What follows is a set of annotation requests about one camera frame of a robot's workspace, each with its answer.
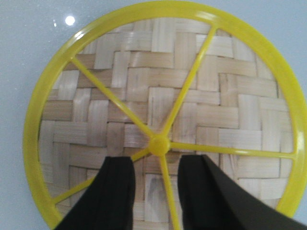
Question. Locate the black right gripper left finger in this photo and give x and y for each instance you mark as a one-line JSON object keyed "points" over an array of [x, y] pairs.
{"points": [[107, 204]]}

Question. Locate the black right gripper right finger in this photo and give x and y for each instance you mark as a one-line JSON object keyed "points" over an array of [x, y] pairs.
{"points": [[210, 200]]}

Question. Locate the woven bamboo steamer lid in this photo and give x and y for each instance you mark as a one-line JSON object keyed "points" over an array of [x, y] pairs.
{"points": [[156, 81]]}

